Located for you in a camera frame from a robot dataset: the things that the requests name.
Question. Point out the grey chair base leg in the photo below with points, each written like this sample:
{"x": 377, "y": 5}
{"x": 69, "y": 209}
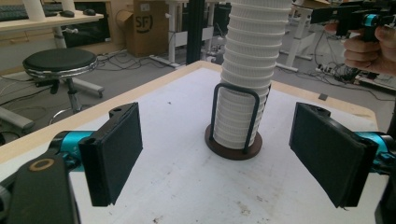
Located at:
{"x": 15, "y": 119}

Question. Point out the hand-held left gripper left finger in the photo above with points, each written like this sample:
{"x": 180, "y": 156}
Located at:
{"x": 115, "y": 155}

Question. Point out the black tape strip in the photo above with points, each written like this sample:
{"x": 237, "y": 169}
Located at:
{"x": 322, "y": 96}

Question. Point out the white desk frame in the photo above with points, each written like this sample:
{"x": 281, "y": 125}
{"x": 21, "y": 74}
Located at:
{"x": 172, "y": 37}

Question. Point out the white desk leg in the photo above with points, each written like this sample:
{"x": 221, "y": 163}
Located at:
{"x": 299, "y": 40}

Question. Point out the black metal frame post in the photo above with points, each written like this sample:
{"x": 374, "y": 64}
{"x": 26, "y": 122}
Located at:
{"x": 195, "y": 31}

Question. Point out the light wooden desk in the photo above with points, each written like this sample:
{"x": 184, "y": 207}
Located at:
{"x": 37, "y": 24}

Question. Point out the dark cup holder rack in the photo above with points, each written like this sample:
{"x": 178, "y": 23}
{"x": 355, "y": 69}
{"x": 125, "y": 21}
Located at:
{"x": 233, "y": 152}

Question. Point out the black round stool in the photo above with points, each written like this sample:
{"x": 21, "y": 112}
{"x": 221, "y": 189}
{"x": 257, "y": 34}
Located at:
{"x": 59, "y": 60}

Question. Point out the brown cardboard box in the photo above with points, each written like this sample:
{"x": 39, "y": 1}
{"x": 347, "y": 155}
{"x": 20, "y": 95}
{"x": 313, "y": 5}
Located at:
{"x": 146, "y": 34}

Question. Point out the white power strip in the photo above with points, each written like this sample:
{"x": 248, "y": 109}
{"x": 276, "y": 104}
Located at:
{"x": 327, "y": 69}

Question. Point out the white foam mat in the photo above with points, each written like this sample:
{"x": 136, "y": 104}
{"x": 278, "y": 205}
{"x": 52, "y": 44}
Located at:
{"x": 186, "y": 186}

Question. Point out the white cylinder post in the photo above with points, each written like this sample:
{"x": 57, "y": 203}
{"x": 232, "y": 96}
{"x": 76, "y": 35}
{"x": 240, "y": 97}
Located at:
{"x": 33, "y": 9}
{"x": 67, "y": 4}

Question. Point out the black keyboard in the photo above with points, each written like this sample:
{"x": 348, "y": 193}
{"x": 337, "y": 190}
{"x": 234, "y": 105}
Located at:
{"x": 12, "y": 12}

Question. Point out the black computer mouse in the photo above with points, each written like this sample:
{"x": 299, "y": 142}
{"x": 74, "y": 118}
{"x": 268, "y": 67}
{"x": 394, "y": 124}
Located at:
{"x": 67, "y": 13}
{"x": 89, "y": 12}

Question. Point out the stack of paper cups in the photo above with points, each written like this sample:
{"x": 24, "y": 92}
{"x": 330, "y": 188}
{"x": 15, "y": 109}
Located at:
{"x": 252, "y": 46}

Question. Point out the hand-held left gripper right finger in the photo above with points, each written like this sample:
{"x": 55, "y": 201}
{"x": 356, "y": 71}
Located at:
{"x": 330, "y": 155}

